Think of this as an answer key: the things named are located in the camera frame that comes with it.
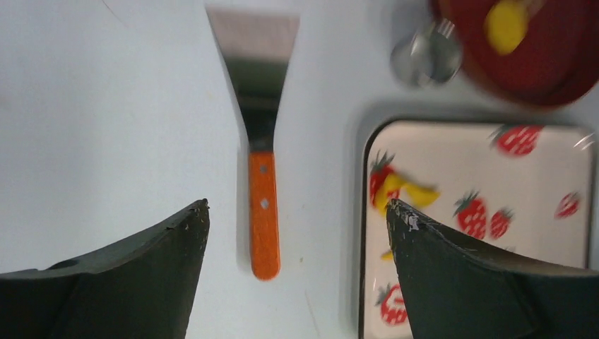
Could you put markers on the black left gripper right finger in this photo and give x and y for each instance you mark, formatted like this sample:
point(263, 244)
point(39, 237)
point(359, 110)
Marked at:
point(457, 286)

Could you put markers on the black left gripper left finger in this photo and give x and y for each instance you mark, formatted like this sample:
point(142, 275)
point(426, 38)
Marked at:
point(142, 286)

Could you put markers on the strawberry print tray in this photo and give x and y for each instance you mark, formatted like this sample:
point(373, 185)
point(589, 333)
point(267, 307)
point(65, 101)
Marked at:
point(526, 188)

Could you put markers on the yellow dough trimmings strip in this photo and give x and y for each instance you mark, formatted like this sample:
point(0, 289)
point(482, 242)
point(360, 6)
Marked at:
point(394, 186)

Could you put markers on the red round plate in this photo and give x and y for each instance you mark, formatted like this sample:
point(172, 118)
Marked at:
point(554, 65)

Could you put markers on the orange handled scraper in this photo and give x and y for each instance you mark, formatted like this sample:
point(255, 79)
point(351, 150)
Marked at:
point(257, 48)

